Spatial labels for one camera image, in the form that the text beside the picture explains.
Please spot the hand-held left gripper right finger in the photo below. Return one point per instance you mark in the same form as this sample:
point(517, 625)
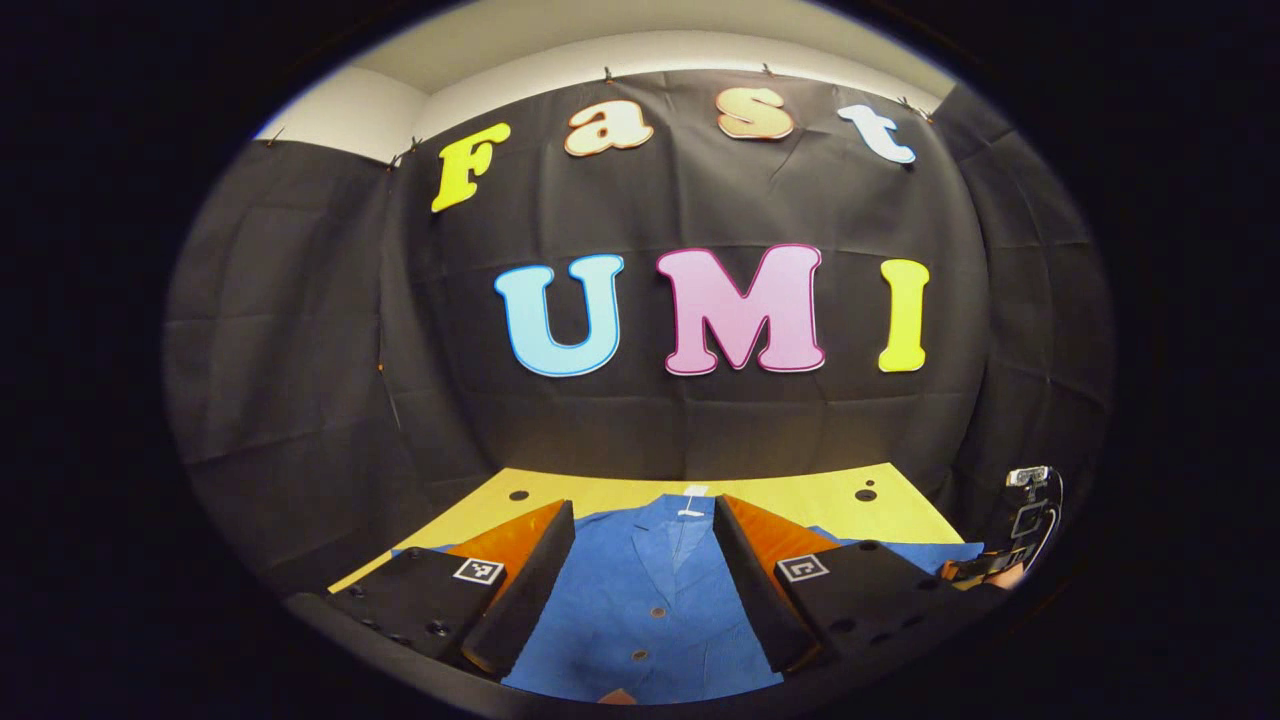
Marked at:
point(755, 590)

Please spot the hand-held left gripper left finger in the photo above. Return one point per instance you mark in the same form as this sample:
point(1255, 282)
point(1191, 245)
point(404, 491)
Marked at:
point(530, 590)

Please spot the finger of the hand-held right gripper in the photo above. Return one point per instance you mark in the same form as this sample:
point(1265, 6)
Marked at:
point(965, 570)

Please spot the blue button shirt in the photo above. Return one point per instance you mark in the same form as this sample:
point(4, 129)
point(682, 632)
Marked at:
point(650, 620)

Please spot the black backdrop cloth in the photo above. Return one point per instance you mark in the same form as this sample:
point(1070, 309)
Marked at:
point(700, 420)

